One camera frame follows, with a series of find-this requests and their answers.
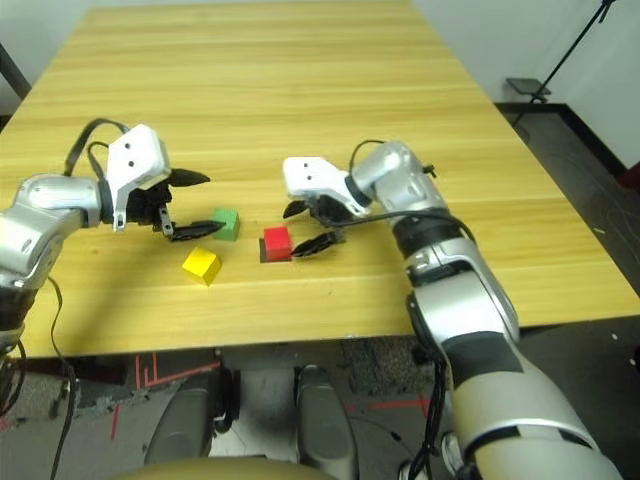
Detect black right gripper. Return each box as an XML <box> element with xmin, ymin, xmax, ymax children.
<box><xmin>282</xmin><ymin>194</ymin><xmax>351</xmax><ymax>259</ymax></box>

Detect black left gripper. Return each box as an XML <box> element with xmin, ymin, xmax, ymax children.
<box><xmin>126</xmin><ymin>168</ymin><xmax>227</xmax><ymax>243</ymax></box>

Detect red wooden block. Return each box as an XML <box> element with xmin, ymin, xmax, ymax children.
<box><xmin>263</xmin><ymin>226</ymin><xmax>294</xmax><ymax>262</ymax></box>

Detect green wooden block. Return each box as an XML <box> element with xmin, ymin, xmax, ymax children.
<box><xmin>212</xmin><ymin>208</ymin><xmax>241</xmax><ymax>241</ymax></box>

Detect yellow wooden block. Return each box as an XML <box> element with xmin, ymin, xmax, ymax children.
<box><xmin>181</xmin><ymin>246</ymin><xmax>223</xmax><ymax>287</ymax></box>

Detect grey speckled floor mat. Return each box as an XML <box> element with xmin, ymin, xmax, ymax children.
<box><xmin>343</xmin><ymin>335</ymin><xmax>437</xmax><ymax>397</ymax></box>
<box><xmin>0</xmin><ymin>369</ymin><xmax>131</xmax><ymax>441</ymax></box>

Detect grey robot right leg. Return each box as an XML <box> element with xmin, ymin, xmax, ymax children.
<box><xmin>297</xmin><ymin>364</ymin><xmax>359</xmax><ymax>480</ymax></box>

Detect grey robot leg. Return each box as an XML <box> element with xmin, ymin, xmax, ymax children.
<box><xmin>144</xmin><ymin>387</ymin><xmax>222</xmax><ymax>467</ymax></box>
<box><xmin>297</xmin><ymin>364</ymin><xmax>359</xmax><ymax>480</ymax></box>

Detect grey robot left leg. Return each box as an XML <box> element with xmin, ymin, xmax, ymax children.
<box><xmin>144</xmin><ymin>387</ymin><xmax>222</xmax><ymax>467</ymax></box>

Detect tan robot torso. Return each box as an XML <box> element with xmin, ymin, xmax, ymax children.
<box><xmin>112</xmin><ymin>452</ymin><xmax>321</xmax><ymax>480</ymax></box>

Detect black tripod stand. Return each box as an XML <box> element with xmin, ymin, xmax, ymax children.
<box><xmin>505</xmin><ymin>0</ymin><xmax>621</xmax><ymax>126</ymax></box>

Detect white sneaker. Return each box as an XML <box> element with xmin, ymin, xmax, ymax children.
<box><xmin>442</xmin><ymin>432</ymin><xmax>464</xmax><ymax>476</ymax></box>

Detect dark red object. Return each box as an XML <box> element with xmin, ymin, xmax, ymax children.
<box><xmin>618</xmin><ymin>160</ymin><xmax>640</xmax><ymax>192</ymax></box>

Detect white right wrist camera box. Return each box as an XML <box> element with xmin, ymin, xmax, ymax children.
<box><xmin>282</xmin><ymin>156</ymin><xmax>372</xmax><ymax>218</ymax></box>

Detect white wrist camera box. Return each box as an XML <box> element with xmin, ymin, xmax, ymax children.
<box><xmin>282</xmin><ymin>156</ymin><xmax>372</xmax><ymax>218</ymax></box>
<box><xmin>106</xmin><ymin>124</ymin><xmax>171</xmax><ymax>234</ymax></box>

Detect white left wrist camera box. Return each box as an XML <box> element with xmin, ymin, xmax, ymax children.
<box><xmin>106</xmin><ymin>124</ymin><xmax>171</xmax><ymax>234</ymax></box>

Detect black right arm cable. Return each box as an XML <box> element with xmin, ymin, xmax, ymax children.
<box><xmin>344</xmin><ymin>138</ymin><xmax>479</xmax><ymax>480</ymax></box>

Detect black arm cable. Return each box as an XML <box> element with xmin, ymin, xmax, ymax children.
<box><xmin>48</xmin><ymin>117</ymin><xmax>129</xmax><ymax>480</ymax></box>
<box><xmin>344</xmin><ymin>138</ymin><xmax>479</xmax><ymax>480</ymax></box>

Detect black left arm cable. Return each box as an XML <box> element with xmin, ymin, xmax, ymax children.
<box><xmin>48</xmin><ymin>117</ymin><xmax>129</xmax><ymax>480</ymax></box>

